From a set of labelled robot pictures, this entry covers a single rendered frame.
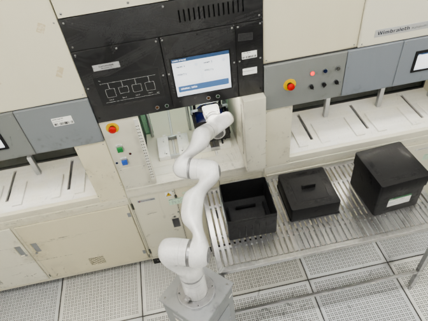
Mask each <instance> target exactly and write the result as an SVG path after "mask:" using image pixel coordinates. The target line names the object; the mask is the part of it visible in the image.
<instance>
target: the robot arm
mask: <svg viewBox="0 0 428 321"><path fill-rule="evenodd" d="M221 107H222V104H219V103H217V102H214V103H213V104H210V105H206V106H205V105H203V104H202V105H201V106H200V107H199V108H198V109H197V110H198V111H199V112H201V113H203V115H204V118H205V119H206V122H207V123H205V124H203V125H201V126H199V127H197V128H196V129H195V130H194V132H193V133H192V138H191V141H190V145H189V146H188V148H187V149H186V150H185V151H184V152H183V153H182V154H181V155H180V156H179V157H178V158H177V159H176V160H175V162H174V164H173V172H174V174H175V175H176V176H177V177H179V178H184V179H192V180H199V182H198V183H197V184H196V185H195V186H193V187H192V188H191V189H189V190H188V191H186V193H185V194H184V196H183V200H182V208H181V218H182V222H183V223H184V224H185V226H186V227H187V228H188V229H189V230H190V231H191V232H192V235H193V237H192V239H185V238H166V239H164V240H162V241H161V243H160V245H159V248H158V256H159V259H160V261H161V262H162V264H163V265H164V266H165V267H167V268H168V269H169V270H171V271H172V272H174V273H176V274H178V276H179V278H180V281H181V282H180V284H179V286H178V298H179V300H180V302H181V303H182V304H183V305H184V306H185V307H187V308H190V309H193V310H196V309H200V308H203V307H205V306H206V305H208V304H209V303H210V302H211V300H212V299H213V296H214V293H215V288H214V284H213V282H212V280H211V279H210V278H209V277H208V276H206V275H205V274H204V269H203V267H205V266H206V265H207V264H208V263H209V261H210V258H211V250H210V246H209V244H208V241H207V239H206V236H205V233H204V229H203V205H204V198H205V195H206V194H207V192H208V191H209V190H210V189H211V188H212V187H213V186H214V185H215V184H216V183H217V182H218V180H219V178H220V175H221V169H220V166H219V164H218V163H217V162H216V161H214V160H209V159H193V157H194V156H195V155H197V154H199V153H200V152H202V151H203V150H204V149H205V148H206V147H207V146H208V145H209V143H210V141H211V140H212V139H213V138H214V139H220V138H223V137H224V136H225V129H226V128H228V127H229V126H230V125H231V124H232V123H233V122H234V117H233V115H232V114H231V113H230V112H228V111H225V112H223V113H221V114H220V109H221Z"/></svg>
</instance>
